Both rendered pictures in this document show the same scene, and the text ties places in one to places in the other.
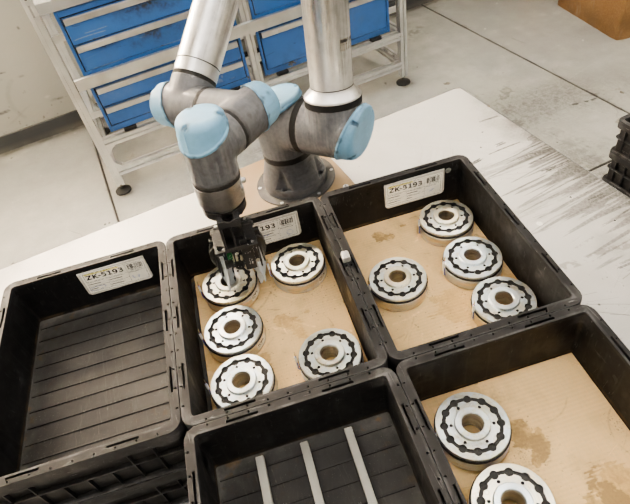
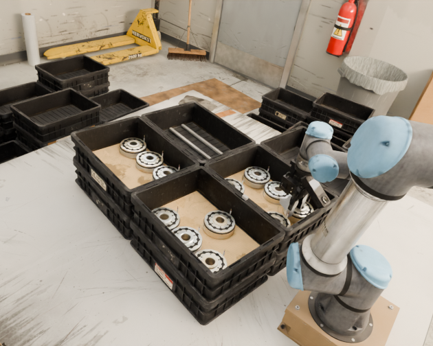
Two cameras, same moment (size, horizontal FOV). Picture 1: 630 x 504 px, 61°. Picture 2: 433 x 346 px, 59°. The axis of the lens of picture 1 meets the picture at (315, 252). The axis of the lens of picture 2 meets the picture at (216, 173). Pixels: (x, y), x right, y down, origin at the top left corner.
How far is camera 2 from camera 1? 150 cm
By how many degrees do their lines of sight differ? 90
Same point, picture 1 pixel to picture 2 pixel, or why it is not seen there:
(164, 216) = (418, 303)
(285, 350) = (252, 195)
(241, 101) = (320, 147)
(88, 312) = not seen: hidden behind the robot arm
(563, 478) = (132, 174)
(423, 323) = (198, 213)
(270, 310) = (272, 209)
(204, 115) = (317, 125)
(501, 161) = not seen: outside the picture
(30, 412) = not seen: hidden behind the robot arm
